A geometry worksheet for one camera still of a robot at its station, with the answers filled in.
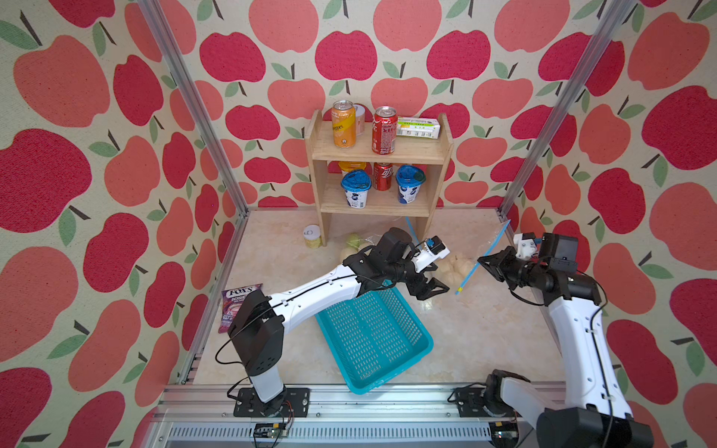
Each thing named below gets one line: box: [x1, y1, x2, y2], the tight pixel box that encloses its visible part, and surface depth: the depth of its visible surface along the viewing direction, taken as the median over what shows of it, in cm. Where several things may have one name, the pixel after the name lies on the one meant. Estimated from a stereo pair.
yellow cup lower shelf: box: [337, 160, 366, 179], surface depth 94 cm
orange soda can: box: [331, 99, 356, 149], surface depth 74 cm
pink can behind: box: [354, 104, 366, 137], surface depth 82 cm
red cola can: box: [371, 106, 398, 155], surface depth 71 cm
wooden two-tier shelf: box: [305, 109, 454, 246], surface depth 82 cm
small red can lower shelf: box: [372, 162, 394, 192], surface depth 94 cm
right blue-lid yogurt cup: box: [395, 164, 427, 205], surface depth 90 cm
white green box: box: [396, 116, 441, 140], surface depth 81 cm
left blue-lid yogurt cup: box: [340, 169, 372, 210], surface depth 90 cm
